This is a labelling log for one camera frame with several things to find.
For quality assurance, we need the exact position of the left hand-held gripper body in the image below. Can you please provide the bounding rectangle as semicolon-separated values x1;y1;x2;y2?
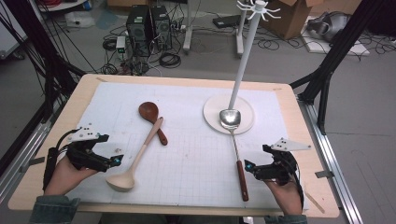
64;125;108;173

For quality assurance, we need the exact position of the dark brown wooden spoon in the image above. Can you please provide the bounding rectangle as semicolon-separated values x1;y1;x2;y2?
138;101;169;147

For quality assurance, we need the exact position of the black flat device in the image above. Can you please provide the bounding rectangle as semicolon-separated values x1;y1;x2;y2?
212;14;248;30

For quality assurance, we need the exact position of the clear plastic bag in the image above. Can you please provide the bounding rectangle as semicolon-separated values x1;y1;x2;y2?
64;11;96;29

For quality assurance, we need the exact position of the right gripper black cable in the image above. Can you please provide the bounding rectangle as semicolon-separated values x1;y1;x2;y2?
284;152;305;210

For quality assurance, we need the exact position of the white grid mat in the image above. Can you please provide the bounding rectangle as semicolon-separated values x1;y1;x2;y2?
65;81;310;211

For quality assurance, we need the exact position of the grey table clamp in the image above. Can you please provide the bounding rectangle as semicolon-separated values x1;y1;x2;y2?
315;170;335;179
19;156;46;174

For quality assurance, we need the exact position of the metal ladle with brown handle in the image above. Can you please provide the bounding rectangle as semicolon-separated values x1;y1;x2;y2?
219;108;250;203

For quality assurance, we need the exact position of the black computer tower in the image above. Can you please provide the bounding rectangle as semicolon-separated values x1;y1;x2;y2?
149;5;172;50
125;4;153;59

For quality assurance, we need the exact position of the white low platform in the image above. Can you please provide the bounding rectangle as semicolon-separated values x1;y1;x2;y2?
36;0;89;13

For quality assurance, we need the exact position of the aluminium table rail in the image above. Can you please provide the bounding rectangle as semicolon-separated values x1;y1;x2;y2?
0;102;62;203
297;99;364;224

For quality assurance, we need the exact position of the white floor board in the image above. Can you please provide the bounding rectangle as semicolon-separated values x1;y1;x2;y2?
300;31;372;57

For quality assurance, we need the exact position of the thin wooden strip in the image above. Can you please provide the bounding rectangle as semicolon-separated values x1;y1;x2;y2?
304;190;326;215

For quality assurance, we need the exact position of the grey bag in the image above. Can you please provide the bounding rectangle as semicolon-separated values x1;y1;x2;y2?
306;11;351;43

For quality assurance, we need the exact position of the person's left hand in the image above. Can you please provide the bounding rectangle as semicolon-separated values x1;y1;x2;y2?
44;154;99;198

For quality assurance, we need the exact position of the closed cardboard box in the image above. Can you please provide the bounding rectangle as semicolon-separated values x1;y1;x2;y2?
106;0;149;7

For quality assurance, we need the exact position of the person's right hand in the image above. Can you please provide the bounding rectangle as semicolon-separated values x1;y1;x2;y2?
264;179;304;217

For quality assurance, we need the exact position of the black cable coil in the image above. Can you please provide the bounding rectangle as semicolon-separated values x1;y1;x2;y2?
102;37;118;52
159;51;182;69

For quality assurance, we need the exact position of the white utensil rack with hooks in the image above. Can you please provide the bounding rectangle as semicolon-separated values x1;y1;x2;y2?
203;0;282;135

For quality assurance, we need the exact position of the white stand leg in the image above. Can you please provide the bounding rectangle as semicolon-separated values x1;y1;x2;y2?
182;0;193;52
235;8;246;59

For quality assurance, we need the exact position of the white device with green display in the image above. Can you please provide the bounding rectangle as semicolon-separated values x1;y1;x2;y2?
115;35;127;60

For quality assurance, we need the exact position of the beige ladle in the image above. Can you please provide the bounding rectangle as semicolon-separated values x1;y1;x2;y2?
105;116;164;193

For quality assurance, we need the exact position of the black metal frame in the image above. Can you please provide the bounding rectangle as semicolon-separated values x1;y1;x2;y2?
0;0;87;175
289;0;396;136

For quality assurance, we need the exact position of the large open cardboard box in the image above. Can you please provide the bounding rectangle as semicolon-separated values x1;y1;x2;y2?
260;0;316;41

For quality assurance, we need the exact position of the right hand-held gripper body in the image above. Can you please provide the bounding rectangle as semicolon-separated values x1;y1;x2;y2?
254;137;313;187

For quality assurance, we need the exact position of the white wheeled cabinet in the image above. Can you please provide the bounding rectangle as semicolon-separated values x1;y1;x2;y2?
0;0;28;60

